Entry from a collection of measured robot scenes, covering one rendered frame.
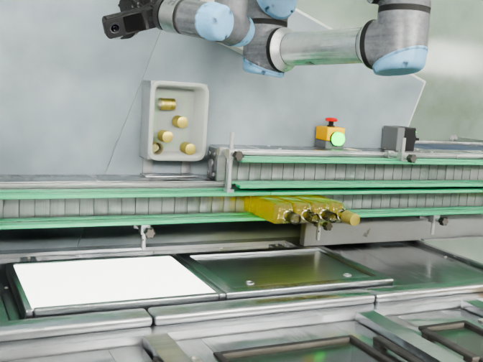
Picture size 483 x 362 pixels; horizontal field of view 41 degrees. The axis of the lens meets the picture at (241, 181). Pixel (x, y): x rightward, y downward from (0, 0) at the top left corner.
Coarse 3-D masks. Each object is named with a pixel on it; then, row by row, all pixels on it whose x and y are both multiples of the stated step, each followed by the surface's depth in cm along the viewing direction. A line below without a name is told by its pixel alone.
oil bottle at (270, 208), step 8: (248, 200) 190; (256, 200) 186; (264, 200) 181; (272, 200) 181; (280, 200) 181; (248, 208) 191; (256, 208) 186; (264, 208) 181; (272, 208) 177; (280, 208) 175; (288, 208) 176; (264, 216) 181; (272, 216) 177; (280, 216) 175
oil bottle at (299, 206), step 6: (282, 198) 185; (288, 198) 186; (294, 198) 186; (294, 204) 179; (300, 204) 179; (306, 204) 179; (294, 210) 178; (300, 210) 177; (300, 216) 178; (300, 222) 178; (306, 222) 179
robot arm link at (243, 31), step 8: (216, 0) 142; (224, 0) 141; (232, 0) 141; (240, 0) 141; (232, 8) 141; (240, 8) 142; (240, 16) 142; (248, 16) 147; (240, 24) 142; (248, 24) 145; (232, 32) 140; (240, 32) 143; (248, 32) 145; (224, 40) 141; (232, 40) 143; (240, 40) 145; (248, 40) 147
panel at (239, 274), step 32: (128, 256) 169; (160, 256) 172; (192, 256) 174; (224, 256) 178; (256, 256) 180; (288, 256) 183; (320, 256) 185; (224, 288) 149; (256, 288) 150; (288, 288) 152; (320, 288) 156; (352, 288) 160
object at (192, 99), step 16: (160, 80) 181; (160, 96) 188; (176, 96) 190; (192, 96) 192; (208, 96) 187; (160, 112) 189; (176, 112) 191; (192, 112) 193; (160, 128) 190; (176, 128) 192; (192, 128) 194; (176, 144) 193; (160, 160) 184; (176, 160) 186; (192, 160) 188
